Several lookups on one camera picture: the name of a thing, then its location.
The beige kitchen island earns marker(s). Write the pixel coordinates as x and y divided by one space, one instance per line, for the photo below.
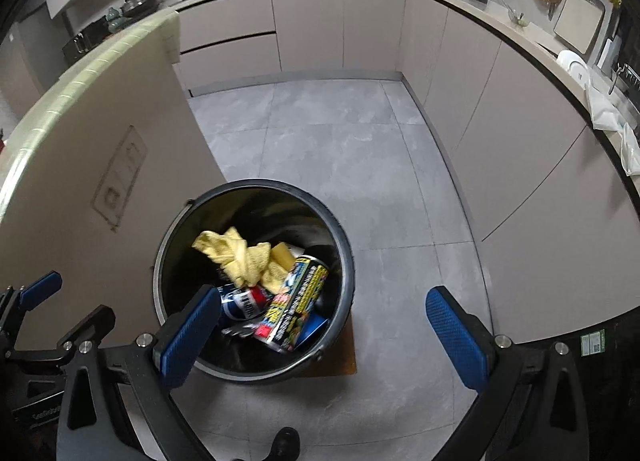
100 151

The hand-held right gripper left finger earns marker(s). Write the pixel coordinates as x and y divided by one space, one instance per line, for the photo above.
190 336

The grey cutting board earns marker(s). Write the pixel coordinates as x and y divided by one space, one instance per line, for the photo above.
577 21

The beige base cabinets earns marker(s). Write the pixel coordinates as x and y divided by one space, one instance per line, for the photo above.
475 91

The metal sink faucet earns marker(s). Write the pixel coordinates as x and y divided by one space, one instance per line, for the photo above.
622 73

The green checked tablecloth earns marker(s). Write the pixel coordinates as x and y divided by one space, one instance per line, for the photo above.
65 91

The small bowl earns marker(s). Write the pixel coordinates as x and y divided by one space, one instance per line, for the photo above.
517 17

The blue drink can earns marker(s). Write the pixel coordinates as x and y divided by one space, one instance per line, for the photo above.
240 303

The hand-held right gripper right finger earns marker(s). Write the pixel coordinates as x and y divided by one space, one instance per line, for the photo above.
455 338

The beige refrigerator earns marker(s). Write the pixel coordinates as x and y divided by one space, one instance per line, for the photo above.
20 66

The white plate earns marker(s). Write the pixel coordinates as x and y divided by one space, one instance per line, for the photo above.
572 68

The yellow cloth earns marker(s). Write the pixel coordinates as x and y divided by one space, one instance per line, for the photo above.
240 256

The black bucket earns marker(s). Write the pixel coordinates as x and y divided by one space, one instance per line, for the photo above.
190 211

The black microwave oven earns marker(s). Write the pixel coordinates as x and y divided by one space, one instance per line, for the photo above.
80 46

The wooden stool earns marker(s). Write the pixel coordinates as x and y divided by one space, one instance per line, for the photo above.
345 351

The teal ceramic vase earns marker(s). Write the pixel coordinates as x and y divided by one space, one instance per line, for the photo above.
114 25

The blue bowl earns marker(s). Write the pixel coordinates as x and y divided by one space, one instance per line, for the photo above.
312 328

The dark wok with lid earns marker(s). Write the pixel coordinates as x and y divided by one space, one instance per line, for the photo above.
140 5

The black and yellow printed can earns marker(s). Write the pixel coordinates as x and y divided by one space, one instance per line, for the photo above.
295 301

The white plastic bag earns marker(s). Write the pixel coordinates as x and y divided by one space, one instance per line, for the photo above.
607 116

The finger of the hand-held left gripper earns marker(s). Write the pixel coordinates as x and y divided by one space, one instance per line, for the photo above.
95 323
40 287

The yellow sponge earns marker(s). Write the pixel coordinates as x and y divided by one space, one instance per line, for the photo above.
282 256

